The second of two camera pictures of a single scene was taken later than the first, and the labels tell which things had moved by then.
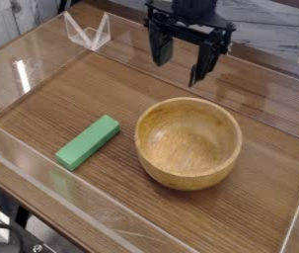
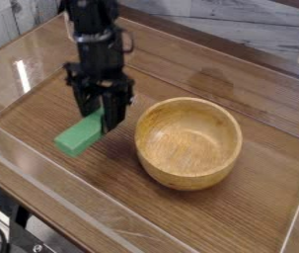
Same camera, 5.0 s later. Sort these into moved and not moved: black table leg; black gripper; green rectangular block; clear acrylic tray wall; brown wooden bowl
Moved: black gripper; green rectangular block
Not moved: black table leg; brown wooden bowl; clear acrylic tray wall
